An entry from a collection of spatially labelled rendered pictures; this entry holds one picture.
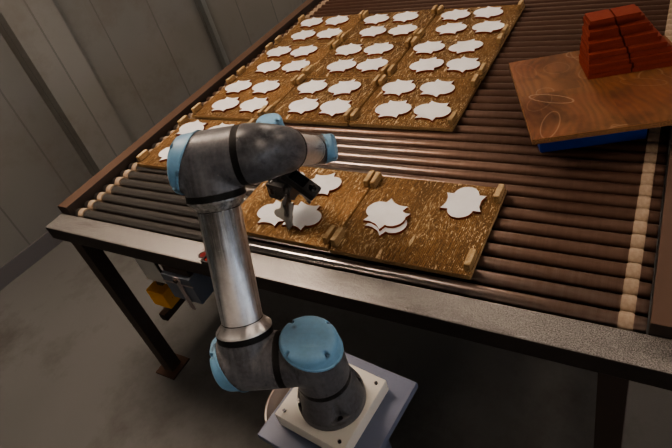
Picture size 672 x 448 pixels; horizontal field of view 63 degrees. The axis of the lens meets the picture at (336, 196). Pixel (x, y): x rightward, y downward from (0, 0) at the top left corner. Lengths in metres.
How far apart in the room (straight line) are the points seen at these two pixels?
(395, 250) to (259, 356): 0.54
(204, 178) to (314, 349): 0.38
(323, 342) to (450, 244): 0.54
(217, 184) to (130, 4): 3.34
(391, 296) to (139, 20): 3.31
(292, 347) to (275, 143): 0.39
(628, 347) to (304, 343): 0.67
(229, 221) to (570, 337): 0.76
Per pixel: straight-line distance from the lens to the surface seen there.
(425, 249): 1.49
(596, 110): 1.77
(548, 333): 1.32
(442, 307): 1.38
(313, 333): 1.11
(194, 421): 2.60
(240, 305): 1.11
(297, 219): 1.69
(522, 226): 1.55
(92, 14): 4.15
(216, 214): 1.06
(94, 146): 3.97
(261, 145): 1.00
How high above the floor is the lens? 1.97
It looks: 36 degrees down
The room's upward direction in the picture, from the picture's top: 18 degrees counter-clockwise
